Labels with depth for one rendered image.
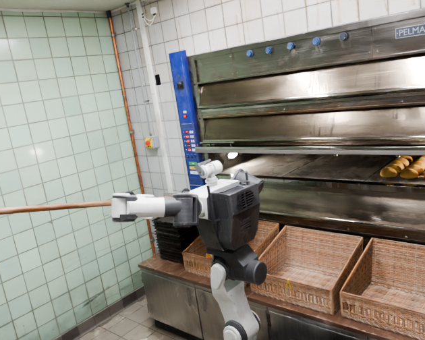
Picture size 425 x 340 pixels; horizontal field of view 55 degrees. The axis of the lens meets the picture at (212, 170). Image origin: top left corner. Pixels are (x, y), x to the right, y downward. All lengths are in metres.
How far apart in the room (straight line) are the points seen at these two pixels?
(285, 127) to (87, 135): 1.68
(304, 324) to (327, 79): 1.42
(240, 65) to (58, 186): 1.70
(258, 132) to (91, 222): 1.64
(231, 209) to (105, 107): 2.10
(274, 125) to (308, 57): 0.50
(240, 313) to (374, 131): 1.24
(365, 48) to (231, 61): 0.93
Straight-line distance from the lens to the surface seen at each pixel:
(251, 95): 2.84
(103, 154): 3.65
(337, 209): 2.72
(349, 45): 2.52
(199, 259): 2.92
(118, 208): 1.84
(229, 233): 1.90
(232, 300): 2.18
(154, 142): 3.53
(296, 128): 2.70
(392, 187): 2.55
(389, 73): 2.44
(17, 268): 3.41
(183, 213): 1.84
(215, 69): 3.04
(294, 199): 2.86
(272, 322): 2.65
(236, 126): 2.98
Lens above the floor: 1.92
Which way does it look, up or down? 12 degrees down
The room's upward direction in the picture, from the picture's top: 8 degrees counter-clockwise
